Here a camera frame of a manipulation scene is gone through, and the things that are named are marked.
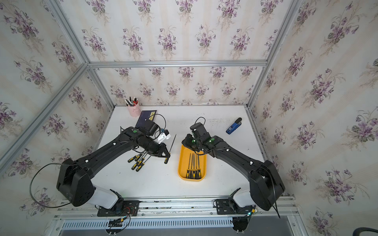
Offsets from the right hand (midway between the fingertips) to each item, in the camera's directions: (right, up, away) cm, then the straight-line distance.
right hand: (183, 143), depth 81 cm
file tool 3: (-29, -15, +6) cm, 33 cm away
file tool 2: (-28, -10, +9) cm, 31 cm away
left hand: (-7, -6, -5) cm, 11 cm away
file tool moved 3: (+5, -17, +5) cm, 19 cm away
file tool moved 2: (+7, -17, +4) cm, 19 cm away
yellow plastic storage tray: (0, -12, +9) cm, 15 cm away
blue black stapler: (+38, +10, +23) cm, 46 cm away
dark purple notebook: (-31, +17, +32) cm, 48 cm away
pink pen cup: (-38, +19, +26) cm, 50 cm away
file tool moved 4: (+2, -17, +5) cm, 18 cm away
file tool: (-8, -7, -6) cm, 13 cm away
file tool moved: (+9, -17, +5) cm, 20 cm away
